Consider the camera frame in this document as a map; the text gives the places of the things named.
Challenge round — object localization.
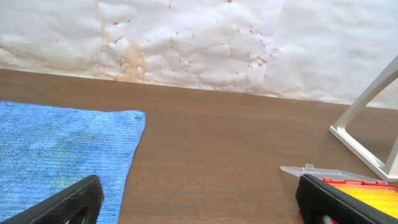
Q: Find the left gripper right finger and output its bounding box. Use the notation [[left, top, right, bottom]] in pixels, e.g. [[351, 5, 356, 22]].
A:
[[295, 173, 398, 224]]

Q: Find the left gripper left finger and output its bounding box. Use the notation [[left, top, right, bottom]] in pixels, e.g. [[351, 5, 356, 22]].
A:
[[0, 174, 105, 224]]

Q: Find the red and yellow tip box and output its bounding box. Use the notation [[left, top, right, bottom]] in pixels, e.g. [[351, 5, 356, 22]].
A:
[[279, 163, 398, 224]]

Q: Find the white and blue stand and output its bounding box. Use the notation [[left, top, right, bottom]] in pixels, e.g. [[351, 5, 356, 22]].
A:
[[328, 55, 398, 183]]

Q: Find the blue cloth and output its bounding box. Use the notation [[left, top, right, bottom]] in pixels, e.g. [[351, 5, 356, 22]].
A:
[[0, 100, 147, 224]]

